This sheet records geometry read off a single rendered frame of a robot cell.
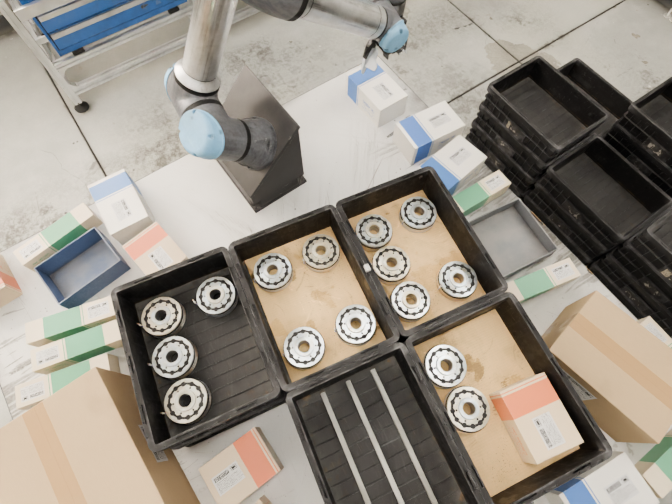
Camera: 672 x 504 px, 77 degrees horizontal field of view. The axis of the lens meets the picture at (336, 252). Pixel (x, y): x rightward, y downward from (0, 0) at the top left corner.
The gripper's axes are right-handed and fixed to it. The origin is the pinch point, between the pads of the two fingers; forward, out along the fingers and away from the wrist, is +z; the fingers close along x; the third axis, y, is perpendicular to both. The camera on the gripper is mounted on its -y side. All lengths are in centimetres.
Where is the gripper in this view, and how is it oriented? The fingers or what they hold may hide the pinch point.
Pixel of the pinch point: (379, 63)
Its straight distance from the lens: 152.1
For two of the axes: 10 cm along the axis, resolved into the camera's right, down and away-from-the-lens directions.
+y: 5.7, 7.6, -3.1
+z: 0.0, 3.8, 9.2
